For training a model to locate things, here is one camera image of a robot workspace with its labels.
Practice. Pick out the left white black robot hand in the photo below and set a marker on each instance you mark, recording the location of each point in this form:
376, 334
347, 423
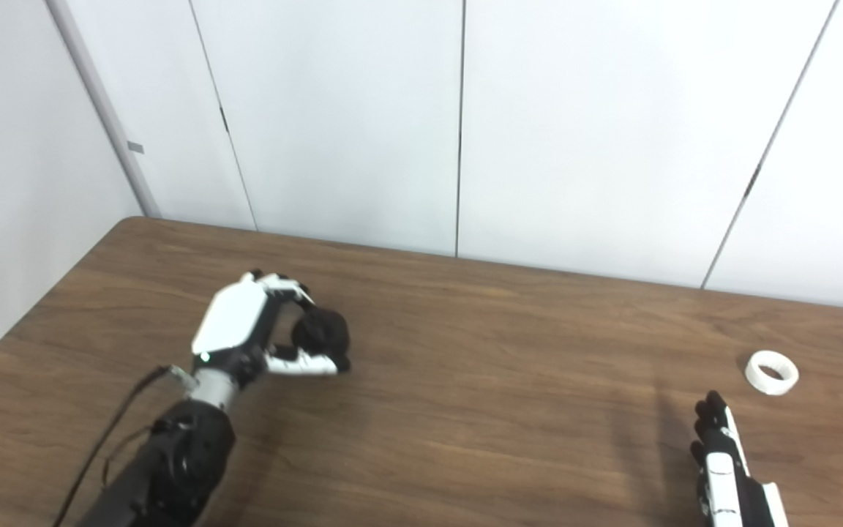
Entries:
235, 322

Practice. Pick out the round black plastic part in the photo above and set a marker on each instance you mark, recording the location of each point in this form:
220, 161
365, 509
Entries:
326, 333

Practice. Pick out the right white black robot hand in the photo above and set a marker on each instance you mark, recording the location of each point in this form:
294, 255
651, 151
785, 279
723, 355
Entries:
721, 490

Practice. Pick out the grey wall corner trim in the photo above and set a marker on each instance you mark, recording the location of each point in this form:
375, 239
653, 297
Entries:
103, 102

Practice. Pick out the small grey wall tag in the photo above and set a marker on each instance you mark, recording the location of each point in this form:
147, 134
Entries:
136, 147

